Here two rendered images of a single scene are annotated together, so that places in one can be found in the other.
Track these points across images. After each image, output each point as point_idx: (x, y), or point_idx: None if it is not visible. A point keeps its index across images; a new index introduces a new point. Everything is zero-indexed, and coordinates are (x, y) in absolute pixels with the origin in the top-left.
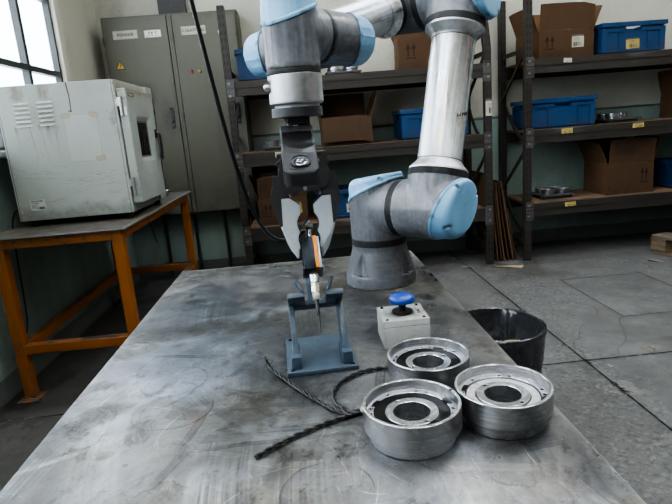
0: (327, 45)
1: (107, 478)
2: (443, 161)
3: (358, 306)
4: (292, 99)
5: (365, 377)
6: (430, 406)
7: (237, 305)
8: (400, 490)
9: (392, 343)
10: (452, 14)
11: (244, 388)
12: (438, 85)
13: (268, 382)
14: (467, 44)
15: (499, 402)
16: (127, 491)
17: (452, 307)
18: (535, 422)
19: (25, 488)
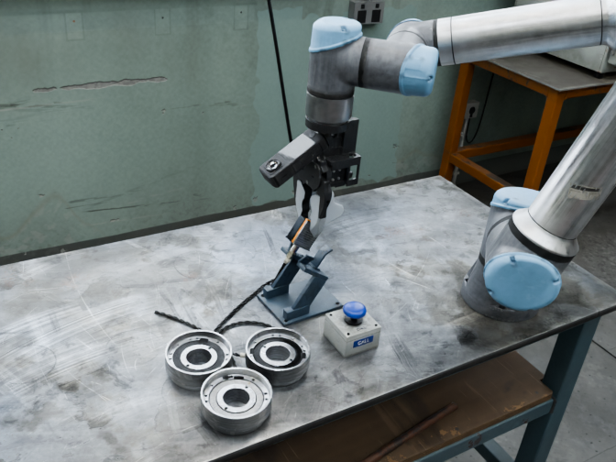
0: (352, 79)
1: (127, 269)
2: (527, 225)
3: (412, 299)
4: (306, 114)
5: None
6: (206, 364)
7: (375, 232)
8: (139, 374)
9: (326, 333)
10: None
11: (234, 282)
12: (577, 141)
13: (247, 290)
14: None
15: (222, 396)
16: (119, 280)
17: (445, 359)
18: (208, 419)
19: (115, 248)
